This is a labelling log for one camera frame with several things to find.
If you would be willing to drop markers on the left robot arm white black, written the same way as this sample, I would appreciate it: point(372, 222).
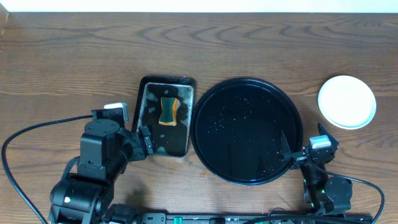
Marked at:
point(86, 188)

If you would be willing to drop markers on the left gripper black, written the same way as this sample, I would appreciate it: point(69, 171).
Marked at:
point(147, 140)

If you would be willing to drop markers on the light blue plate front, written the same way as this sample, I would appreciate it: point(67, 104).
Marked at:
point(347, 102)

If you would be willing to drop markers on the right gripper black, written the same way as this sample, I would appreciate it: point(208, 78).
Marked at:
point(285, 149)

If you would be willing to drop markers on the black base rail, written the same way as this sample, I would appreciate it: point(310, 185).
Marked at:
point(273, 218)

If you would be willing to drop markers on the orange green scrub sponge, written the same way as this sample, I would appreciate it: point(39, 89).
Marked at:
point(169, 107)

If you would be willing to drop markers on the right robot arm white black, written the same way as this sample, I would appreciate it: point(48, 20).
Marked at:
point(328, 194)

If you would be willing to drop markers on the round black serving tray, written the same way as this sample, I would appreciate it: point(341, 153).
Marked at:
point(237, 130)

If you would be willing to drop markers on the black rectangular soapy water tray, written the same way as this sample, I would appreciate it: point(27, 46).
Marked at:
point(168, 140)

